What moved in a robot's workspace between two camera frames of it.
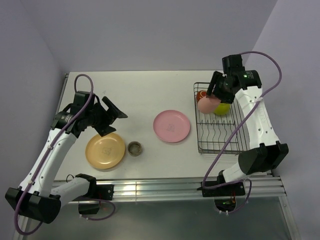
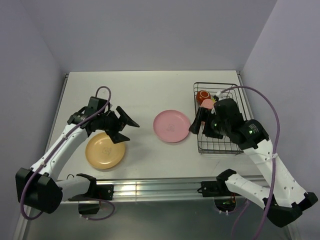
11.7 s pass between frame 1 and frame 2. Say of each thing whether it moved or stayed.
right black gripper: moved
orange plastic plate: stayed
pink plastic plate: stayed
